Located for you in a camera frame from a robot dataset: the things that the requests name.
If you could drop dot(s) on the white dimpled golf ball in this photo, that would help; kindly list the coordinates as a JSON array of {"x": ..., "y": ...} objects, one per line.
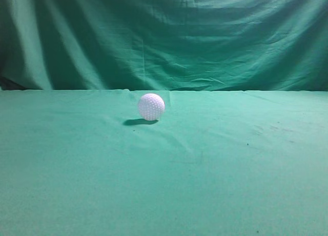
[{"x": 151, "y": 107}]

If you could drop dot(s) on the green table cloth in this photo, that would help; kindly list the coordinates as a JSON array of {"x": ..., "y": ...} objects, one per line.
[{"x": 83, "y": 162}]

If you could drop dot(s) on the green backdrop curtain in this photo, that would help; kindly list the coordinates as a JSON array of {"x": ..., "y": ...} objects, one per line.
[{"x": 212, "y": 45}]

